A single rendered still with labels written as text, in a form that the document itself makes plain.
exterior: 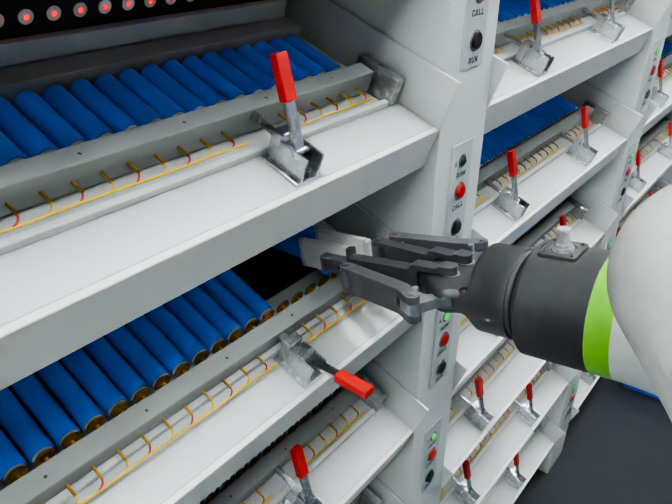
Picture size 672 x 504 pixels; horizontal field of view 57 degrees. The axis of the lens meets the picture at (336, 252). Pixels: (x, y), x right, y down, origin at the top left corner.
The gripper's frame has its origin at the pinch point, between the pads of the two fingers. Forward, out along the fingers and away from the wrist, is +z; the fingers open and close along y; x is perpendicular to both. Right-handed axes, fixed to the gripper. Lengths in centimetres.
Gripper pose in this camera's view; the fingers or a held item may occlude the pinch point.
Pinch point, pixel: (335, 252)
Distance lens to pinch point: 62.2
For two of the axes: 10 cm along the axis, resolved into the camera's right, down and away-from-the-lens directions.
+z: -7.6, -1.7, 6.2
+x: 1.2, 9.1, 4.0
